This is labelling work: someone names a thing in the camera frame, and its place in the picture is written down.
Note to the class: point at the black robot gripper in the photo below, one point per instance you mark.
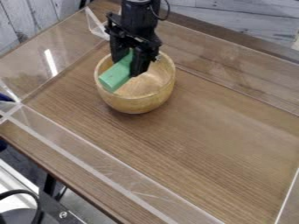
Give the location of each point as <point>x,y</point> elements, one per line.
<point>130,30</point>

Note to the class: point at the green rectangular block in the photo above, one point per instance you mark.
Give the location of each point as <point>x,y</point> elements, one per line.
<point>116,75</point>

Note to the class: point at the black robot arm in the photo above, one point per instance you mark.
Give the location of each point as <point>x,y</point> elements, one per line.
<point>130,31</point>

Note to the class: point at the light wooden bowl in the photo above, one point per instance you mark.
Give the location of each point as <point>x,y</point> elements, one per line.
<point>142,93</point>

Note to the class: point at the blue object at left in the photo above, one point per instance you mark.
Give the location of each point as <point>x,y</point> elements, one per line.
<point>5,98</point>

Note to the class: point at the black table leg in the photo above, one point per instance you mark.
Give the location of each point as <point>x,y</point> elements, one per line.
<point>49,184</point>

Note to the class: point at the black chair armrest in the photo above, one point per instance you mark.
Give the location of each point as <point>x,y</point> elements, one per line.
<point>20,207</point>

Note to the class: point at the clear acrylic corner bracket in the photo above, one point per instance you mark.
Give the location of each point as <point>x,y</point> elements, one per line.
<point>94,26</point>

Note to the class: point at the clear acrylic enclosure wall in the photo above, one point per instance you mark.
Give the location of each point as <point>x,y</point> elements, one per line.
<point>201,152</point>

